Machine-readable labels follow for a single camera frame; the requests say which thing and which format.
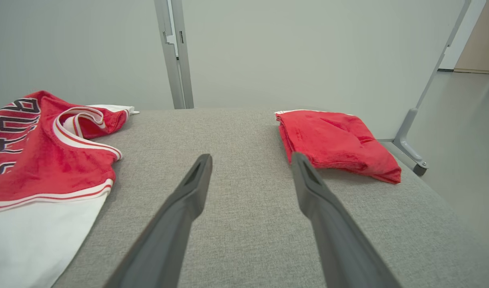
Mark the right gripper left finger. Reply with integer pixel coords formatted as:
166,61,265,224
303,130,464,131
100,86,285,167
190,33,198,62
104,154,213,288

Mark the red white striped jersey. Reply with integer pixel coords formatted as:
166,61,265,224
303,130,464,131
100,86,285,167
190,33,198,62
0,90,140,288

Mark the grey partition leg with foot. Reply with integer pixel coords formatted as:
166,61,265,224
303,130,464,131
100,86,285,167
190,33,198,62
393,0,487,177

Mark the grey metal partition post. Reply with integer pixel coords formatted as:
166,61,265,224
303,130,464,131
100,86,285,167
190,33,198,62
154,0,194,110

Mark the red garment white trim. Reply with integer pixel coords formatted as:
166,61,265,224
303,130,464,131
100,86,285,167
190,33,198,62
275,109,402,184

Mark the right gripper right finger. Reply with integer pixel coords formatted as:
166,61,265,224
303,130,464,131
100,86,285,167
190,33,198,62
291,152,401,288

